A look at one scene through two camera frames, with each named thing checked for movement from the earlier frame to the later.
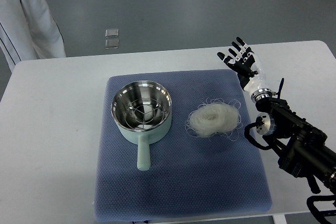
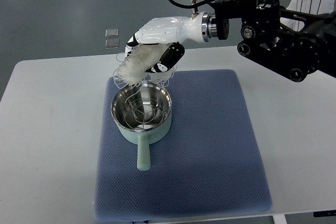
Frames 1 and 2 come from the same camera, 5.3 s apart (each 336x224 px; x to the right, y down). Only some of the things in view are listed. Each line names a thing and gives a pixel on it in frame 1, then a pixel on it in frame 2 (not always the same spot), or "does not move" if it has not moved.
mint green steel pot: (143, 112) does not move
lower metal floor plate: (112, 43) does not move
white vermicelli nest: (215, 116) to (132, 65)
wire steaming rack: (144, 114) does not move
